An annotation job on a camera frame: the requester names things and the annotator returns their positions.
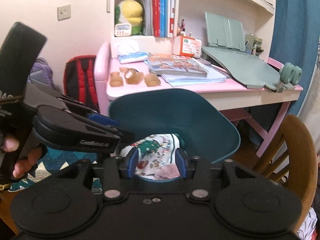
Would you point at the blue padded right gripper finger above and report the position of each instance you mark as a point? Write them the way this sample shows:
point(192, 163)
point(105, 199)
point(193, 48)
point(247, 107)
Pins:
point(116, 169)
point(196, 171)

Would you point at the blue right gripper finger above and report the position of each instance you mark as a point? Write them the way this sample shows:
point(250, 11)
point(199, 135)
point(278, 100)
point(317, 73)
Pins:
point(103, 120)

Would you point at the pink tissue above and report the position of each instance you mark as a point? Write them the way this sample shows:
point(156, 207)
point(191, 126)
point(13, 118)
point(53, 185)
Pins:
point(167, 172)

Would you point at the teal trash bin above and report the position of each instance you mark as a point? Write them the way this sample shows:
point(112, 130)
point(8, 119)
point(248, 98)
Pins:
point(205, 131)

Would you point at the person's left hand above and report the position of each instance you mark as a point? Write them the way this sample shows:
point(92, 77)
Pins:
point(22, 166)

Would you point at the white printed plastic bag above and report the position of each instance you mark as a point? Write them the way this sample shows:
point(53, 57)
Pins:
point(155, 151)

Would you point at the red black backpack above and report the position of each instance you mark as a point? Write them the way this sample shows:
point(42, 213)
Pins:
point(78, 80)

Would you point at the purple grey backpack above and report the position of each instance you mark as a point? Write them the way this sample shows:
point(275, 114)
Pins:
point(41, 73)

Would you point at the teal zigzag quilt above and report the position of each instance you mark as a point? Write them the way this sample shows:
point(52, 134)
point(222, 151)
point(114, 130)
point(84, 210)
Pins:
point(52, 162)

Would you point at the brown bear plush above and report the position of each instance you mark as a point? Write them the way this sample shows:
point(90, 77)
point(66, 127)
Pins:
point(131, 76)

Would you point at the blue white tissue pack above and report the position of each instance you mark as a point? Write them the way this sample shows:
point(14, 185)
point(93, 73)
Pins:
point(133, 57)

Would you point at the white digital timer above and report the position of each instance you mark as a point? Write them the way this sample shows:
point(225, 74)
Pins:
point(122, 29)

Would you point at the stack of magazines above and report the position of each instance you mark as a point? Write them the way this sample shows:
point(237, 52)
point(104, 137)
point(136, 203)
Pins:
point(182, 70)

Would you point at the black seat wooden chair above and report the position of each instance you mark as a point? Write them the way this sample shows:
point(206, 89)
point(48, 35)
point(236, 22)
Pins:
point(292, 152)

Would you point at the yellow green plush toy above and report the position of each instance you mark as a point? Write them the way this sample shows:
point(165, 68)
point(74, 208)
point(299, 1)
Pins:
point(130, 11)

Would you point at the orange white box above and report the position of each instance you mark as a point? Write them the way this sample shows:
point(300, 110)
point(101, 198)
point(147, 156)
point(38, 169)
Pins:
point(187, 46)

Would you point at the green folding book stand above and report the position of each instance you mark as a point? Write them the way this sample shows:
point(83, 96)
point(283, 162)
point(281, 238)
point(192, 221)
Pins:
point(226, 46)

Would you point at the pink desk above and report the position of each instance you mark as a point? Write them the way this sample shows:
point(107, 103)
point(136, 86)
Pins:
point(263, 109)

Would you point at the row of upright books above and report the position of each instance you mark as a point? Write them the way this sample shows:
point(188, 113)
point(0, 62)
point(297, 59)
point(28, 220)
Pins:
point(160, 18)

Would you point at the blue curtain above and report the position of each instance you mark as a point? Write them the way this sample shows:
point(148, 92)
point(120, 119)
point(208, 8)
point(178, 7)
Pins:
point(295, 40)

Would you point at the wall socket plate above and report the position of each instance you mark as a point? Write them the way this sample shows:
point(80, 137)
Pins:
point(64, 12)

